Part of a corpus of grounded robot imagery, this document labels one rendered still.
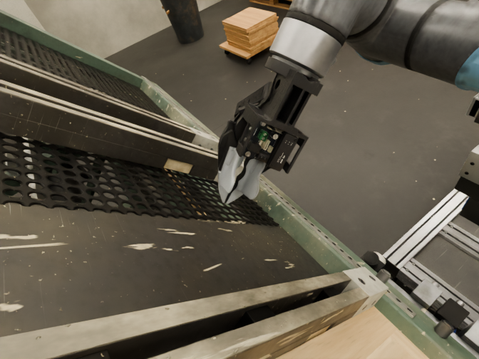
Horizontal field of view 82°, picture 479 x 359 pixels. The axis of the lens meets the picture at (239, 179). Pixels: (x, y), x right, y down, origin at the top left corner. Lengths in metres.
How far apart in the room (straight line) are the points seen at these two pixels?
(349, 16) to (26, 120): 0.52
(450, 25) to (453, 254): 1.33
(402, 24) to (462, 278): 1.31
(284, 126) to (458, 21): 0.19
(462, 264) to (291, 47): 1.40
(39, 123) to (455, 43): 0.61
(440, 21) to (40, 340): 0.43
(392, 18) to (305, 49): 0.12
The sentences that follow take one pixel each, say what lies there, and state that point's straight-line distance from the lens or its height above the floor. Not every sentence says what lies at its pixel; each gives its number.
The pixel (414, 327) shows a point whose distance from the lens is 0.70.
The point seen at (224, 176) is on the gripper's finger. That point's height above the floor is 1.28.
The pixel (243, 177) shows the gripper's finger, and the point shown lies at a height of 1.27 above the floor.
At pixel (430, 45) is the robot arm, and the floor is 1.40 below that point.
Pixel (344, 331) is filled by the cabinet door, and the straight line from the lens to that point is 0.54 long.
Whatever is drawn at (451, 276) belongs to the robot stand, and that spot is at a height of 0.21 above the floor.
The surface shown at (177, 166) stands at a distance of 0.73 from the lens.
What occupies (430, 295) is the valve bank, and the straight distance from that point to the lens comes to 0.89.
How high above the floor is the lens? 1.57
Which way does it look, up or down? 47 degrees down
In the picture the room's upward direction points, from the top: 19 degrees counter-clockwise
